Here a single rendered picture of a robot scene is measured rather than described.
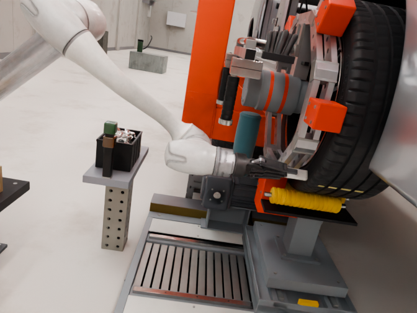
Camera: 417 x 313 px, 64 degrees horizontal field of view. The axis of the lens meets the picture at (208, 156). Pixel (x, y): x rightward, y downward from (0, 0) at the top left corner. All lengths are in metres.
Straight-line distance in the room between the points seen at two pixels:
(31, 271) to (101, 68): 0.91
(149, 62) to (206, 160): 7.70
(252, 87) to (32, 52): 0.73
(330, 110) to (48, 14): 0.77
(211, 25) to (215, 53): 0.12
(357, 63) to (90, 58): 0.71
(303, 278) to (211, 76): 0.96
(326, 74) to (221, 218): 1.08
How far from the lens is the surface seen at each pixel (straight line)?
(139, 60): 8.69
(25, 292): 1.49
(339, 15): 1.03
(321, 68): 0.96
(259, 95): 1.15
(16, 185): 1.57
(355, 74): 0.96
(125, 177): 1.29
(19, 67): 1.31
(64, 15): 1.04
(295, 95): 1.16
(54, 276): 1.54
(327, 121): 0.90
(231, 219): 1.82
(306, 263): 1.44
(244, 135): 1.32
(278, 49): 0.99
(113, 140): 1.21
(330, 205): 1.24
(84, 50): 1.01
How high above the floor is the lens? 0.98
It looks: 19 degrees down
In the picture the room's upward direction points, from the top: 10 degrees clockwise
